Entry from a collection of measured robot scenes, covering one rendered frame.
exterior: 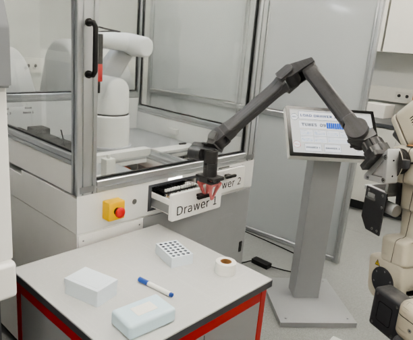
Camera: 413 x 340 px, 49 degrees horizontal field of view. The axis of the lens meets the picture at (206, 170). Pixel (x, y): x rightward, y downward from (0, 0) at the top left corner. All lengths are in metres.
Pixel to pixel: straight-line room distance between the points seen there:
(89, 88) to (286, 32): 2.17
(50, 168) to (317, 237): 1.63
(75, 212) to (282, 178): 2.20
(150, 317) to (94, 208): 0.59
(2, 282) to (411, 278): 1.31
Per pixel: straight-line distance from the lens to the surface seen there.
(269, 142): 3.58
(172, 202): 1.74
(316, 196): 2.67
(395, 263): 1.73
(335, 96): 1.71
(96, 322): 1.31
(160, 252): 1.61
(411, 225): 1.72
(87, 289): 1.36
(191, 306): 1.37
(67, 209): 1.72
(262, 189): 3.69
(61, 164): 1.70
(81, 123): 1.59
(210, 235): 2.22
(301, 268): 2.84
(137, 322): 1.23
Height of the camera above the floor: 1.50
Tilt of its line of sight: 16 degrees down
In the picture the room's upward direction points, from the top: 5 degrees clockwise
